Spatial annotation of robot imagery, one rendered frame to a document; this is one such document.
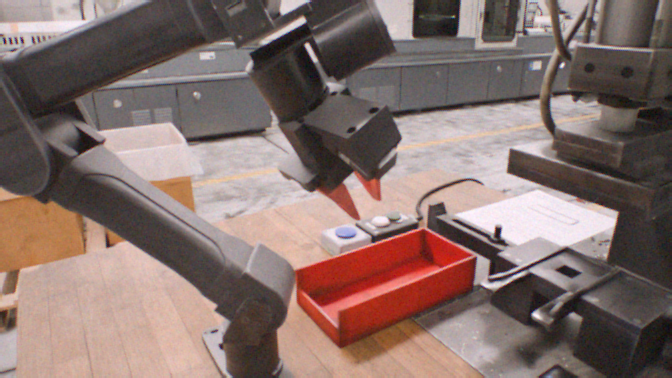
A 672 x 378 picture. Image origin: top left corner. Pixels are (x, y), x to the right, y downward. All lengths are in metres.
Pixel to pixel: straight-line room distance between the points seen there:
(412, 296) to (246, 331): 0.26
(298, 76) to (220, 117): 4.60
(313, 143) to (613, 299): 0.41
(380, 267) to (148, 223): 0.41
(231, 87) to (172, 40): 4.57
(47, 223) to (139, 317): 1.91
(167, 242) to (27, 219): 2.13
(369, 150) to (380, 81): 5.44
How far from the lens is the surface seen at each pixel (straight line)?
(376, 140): 0.36
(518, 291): 0.68
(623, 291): 0.67
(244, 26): 0.39
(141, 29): 0.43
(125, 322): 0.72
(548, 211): 1.08
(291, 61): 0.40
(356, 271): 0.73
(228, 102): 4.99
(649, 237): 0.86
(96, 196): 0.49
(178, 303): 0.74
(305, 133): 0.41
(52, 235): 2.63
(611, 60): 0.56
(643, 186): 0.55
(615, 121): 0.59
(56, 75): 0.47
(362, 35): 0.39
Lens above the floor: 1.31
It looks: 22 degrees down
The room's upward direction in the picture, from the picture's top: straight up
